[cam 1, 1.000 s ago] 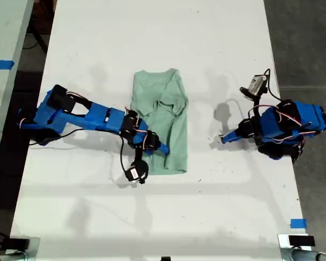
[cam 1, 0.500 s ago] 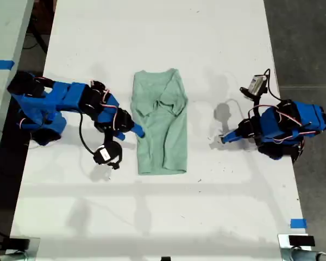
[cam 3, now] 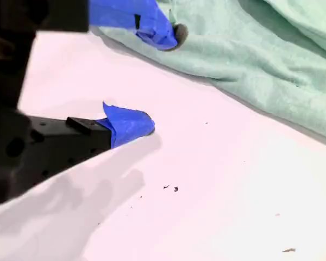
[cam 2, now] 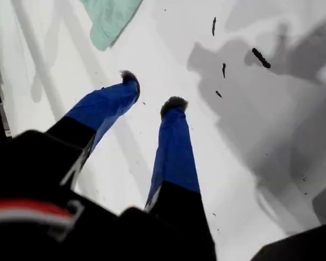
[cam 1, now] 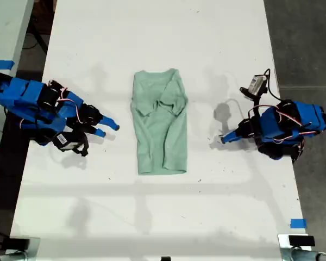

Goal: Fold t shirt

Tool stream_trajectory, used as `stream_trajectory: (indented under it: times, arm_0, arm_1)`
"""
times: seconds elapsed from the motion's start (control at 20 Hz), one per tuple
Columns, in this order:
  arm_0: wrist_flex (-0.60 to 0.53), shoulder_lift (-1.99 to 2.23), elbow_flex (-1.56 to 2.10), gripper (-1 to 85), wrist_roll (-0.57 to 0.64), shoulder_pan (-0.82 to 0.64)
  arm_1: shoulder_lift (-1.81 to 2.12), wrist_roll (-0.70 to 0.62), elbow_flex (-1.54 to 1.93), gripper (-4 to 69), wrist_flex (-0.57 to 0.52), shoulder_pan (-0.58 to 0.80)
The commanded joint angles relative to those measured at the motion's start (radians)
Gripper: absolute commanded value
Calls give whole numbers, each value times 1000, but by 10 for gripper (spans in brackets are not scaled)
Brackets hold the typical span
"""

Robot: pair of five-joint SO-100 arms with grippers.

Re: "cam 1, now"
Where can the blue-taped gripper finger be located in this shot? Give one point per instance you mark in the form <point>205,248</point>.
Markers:
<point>110,122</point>
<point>232,140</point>
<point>230,135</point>
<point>100,132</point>

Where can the pale green T-shirt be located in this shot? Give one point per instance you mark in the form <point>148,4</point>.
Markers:
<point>160,127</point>

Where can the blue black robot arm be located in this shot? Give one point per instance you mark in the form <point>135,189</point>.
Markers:
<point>285,122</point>
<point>21,93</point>

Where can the long blue tape strip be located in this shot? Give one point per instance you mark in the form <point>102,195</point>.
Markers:
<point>1,64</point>

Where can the short blue tape strip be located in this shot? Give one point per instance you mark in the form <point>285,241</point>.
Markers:
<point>298,223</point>

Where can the small black box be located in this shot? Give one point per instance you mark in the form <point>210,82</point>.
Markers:
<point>18,243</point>
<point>301,241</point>

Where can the white side table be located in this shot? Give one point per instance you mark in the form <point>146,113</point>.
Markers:
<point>2,30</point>

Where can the small black object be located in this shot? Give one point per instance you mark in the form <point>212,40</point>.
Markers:
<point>165,258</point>

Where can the grey metal pipe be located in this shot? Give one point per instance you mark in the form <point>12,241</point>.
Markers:
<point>8,257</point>
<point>304,255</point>

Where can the black camera stalk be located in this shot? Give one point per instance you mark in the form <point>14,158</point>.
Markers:
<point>251,93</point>
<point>82,145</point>

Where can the black camera box with label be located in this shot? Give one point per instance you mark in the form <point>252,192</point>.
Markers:
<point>65,140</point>

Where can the black silver camera box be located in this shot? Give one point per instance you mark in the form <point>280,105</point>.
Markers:
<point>257,84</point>

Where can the metal table clamp bracket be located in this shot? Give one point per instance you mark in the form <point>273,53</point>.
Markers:
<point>283,242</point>
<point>34,246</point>

